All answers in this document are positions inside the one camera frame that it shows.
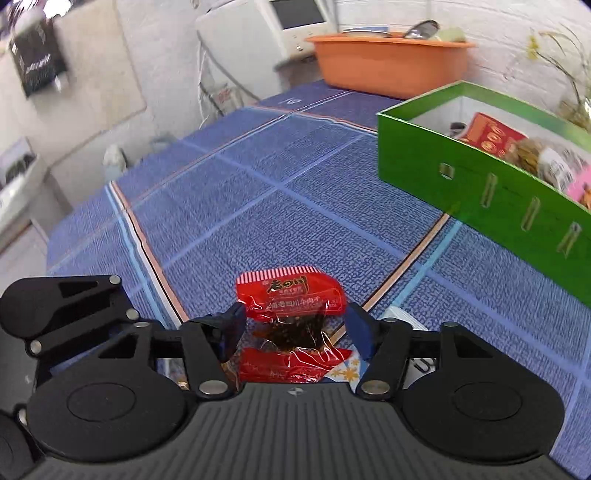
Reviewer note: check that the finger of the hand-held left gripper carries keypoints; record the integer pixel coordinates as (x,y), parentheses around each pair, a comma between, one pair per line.
(92,304)

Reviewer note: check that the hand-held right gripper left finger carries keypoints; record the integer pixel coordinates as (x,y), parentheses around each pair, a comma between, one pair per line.
(233,333)

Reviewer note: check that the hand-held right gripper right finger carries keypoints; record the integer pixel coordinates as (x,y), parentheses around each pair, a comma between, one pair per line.
(360,333)

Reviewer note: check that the red snack packet dark filling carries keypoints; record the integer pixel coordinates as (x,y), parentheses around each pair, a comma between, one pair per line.
(295,295)

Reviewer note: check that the green cardboard box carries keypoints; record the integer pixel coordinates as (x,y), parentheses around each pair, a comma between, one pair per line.
(461,203)

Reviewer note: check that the blue starry snack packet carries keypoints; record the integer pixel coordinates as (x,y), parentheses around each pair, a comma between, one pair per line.
(344,370)

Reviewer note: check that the white packet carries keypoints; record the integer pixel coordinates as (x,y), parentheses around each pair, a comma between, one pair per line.
(398,316)

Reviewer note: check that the blue plaid tablecloth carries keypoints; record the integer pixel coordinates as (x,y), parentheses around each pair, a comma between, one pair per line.
(277,194)

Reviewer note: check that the white plastic object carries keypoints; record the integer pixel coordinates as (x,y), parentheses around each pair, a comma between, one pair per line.
(114,159)

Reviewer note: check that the red packet gold circles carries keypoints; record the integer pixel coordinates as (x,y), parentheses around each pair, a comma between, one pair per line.
(494,136)

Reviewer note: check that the brown biscuit packet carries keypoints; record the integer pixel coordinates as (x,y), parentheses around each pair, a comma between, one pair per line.
(540,159)

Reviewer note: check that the pink snack packet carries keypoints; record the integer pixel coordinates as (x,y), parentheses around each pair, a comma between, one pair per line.
(581,187)

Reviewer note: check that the orange plastic basin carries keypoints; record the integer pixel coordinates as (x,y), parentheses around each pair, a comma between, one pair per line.
(388,64)

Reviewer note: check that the white machine with screen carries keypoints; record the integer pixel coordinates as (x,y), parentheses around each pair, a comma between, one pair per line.
(240,41)

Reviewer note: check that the glass vase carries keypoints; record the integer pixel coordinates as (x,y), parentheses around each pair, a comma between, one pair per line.
(575,115)

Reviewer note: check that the metal pot lid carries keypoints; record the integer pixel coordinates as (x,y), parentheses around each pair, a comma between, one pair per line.
(420,30)

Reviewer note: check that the pale green dish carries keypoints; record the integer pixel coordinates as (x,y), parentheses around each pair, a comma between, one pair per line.
(450,34)

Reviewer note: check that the yellow flowered plant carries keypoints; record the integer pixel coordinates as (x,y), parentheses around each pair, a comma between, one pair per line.
(534,46)

